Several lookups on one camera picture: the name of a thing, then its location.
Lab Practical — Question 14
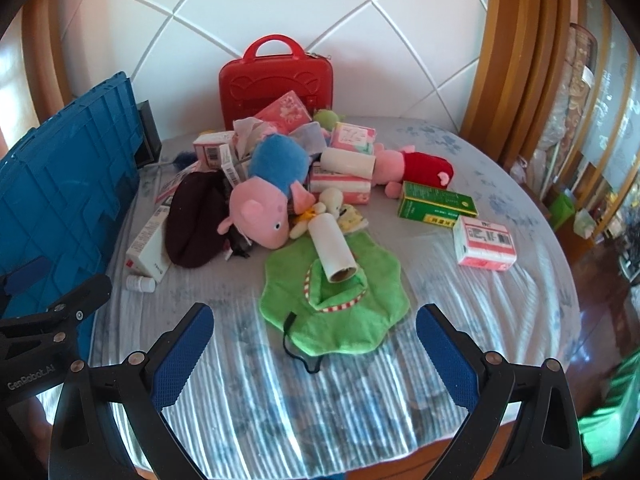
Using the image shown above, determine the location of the red plastic carry case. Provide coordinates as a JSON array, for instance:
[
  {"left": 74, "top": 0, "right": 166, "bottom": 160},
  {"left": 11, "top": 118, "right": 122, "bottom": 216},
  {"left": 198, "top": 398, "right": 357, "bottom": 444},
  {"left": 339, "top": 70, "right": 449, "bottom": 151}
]
[{"left": 218, "top": 35, "right": 334, "bottom": 129}]

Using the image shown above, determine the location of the white roll on pile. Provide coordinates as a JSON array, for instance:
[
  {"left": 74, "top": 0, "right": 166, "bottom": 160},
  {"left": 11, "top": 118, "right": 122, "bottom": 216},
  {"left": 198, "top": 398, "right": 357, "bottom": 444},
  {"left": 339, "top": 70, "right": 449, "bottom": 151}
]
[{"left": 320, "top": 148, "right": 375, "bottom": 180}]

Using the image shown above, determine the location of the green plush cloth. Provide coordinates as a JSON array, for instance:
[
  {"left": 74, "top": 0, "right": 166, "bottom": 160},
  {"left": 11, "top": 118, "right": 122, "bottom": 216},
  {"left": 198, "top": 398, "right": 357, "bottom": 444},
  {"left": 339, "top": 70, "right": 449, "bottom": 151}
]
[{"left": 259, "top": 231, "right": 410, "bottom": 356}]

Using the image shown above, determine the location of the dark maroon plush pouch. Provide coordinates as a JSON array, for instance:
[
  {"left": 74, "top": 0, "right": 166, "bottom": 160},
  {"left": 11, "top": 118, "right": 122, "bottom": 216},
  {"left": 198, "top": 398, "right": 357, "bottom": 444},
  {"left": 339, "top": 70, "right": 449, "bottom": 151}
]
[{"left": 165, "top": 171, "right": 229, "bottom": 269}]

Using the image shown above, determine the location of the white sweat patch box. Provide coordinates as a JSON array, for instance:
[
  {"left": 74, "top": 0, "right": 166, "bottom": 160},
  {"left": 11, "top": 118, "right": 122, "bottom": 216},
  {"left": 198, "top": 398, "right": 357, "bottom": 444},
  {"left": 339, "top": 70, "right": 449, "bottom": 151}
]
[{"left": 125, "top": 205, "right": 171, "bottom": 283}]

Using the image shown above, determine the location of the white paper roll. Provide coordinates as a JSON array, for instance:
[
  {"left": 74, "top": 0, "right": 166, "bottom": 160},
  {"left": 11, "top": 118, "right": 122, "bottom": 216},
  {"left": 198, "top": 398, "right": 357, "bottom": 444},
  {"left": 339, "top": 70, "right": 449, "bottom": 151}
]
[{"left": 308, "top": 212, "right": 358, "bottom": 283}]

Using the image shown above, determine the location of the blue plastic crate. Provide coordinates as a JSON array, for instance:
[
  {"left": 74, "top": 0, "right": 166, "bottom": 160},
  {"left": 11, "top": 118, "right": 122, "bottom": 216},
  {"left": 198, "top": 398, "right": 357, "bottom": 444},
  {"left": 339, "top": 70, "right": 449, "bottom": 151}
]
[{"left": 0, "top": 70, "right": 144, "bottom": 356}]

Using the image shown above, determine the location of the small white pill bottle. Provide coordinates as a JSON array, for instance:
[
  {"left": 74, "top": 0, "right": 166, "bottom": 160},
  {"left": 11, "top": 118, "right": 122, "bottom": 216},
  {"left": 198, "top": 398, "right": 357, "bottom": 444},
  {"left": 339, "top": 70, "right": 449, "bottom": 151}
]
[{"left": 125, "top": 274, "right": 156, "bottom": 294}]

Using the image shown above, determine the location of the pig plush red dress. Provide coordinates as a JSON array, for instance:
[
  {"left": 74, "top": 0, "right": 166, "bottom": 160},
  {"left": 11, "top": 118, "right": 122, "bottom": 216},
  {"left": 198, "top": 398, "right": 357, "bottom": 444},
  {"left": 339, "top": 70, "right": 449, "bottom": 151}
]
[{"left": 372, "top": 143, "right": 454, "bottom": 198}]

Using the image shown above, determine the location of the green plush toy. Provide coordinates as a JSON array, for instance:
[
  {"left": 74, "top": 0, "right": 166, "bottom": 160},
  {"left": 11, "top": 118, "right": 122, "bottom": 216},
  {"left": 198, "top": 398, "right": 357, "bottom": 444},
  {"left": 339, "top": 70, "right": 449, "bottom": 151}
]
[{"left": 312, "top": 108, "right": 345, "bottom": 132}]

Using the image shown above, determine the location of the clear plastic bag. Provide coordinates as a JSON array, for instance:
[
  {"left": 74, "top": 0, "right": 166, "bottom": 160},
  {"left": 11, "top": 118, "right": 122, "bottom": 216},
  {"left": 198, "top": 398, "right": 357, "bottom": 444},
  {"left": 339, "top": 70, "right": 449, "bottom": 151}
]
[{"left": 288, "top": 122, "right": 326, "bottom": 158}]

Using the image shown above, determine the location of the pink patterned box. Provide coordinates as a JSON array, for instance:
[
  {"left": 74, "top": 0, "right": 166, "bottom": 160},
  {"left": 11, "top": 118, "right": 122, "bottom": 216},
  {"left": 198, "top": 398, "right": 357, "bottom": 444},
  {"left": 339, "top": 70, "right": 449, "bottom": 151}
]
[{"left": 329, "top": 122, "right": 376, "bottom": 155}]

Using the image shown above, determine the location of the white barcode box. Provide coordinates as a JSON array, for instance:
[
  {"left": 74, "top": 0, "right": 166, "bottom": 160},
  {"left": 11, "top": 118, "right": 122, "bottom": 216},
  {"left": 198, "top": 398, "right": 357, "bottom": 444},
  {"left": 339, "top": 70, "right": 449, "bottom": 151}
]
[{"left": 218, "top": 144, "right": 250, "bottom": 188}]

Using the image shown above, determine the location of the pink barcode box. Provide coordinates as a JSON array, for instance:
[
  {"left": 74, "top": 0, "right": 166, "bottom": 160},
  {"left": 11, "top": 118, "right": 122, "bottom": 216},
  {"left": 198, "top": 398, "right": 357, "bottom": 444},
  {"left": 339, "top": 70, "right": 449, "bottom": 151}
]
[{"left": 192, "top": 130, "right": 234, "bottom": 170}]

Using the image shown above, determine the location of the black box behind crate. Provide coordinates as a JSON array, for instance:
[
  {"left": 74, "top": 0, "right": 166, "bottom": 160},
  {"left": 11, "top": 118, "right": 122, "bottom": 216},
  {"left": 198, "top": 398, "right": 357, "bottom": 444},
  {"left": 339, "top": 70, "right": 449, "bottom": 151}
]
[{"left": 134, "top": 101, "right": 162, "bottom": 168}]

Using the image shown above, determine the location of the white yellow duck plush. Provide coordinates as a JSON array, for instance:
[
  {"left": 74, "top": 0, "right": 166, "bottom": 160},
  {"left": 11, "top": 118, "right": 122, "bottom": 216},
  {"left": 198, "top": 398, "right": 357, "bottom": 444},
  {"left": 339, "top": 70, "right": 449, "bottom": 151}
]
[{"left": 288, "top": 188, "right": 369, "bottom": 240}]

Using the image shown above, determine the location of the pink floral tissue pack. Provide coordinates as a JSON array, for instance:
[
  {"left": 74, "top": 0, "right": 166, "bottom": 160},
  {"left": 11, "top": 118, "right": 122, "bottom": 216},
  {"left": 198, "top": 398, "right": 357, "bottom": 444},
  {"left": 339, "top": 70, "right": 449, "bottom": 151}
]
[{"left": 255, "top": 90, "right": 311, "bottom": 134}]

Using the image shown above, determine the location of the green medicine box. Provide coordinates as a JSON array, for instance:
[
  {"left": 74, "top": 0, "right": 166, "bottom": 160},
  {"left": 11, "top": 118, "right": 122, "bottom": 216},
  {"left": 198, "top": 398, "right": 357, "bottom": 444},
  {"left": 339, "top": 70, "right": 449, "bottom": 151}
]
[{"left": 397, "top": 181, "right": 477, "bottom": 229}]

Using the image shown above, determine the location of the pink white medicine box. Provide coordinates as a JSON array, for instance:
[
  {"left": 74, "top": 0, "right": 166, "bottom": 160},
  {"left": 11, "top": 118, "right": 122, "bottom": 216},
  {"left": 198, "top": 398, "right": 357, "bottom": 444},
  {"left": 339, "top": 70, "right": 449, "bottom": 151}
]
[{"left": 452, "top": 216, "right": 518, "bottom": 272}]

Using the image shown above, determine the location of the pig plush blue shirt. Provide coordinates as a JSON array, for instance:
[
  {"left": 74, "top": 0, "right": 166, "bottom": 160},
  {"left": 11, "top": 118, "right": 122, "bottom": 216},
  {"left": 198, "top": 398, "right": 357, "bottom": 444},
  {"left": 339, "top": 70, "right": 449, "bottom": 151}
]
[{"left": 217, "top": 133, "right": 316, "bottom": 249}]

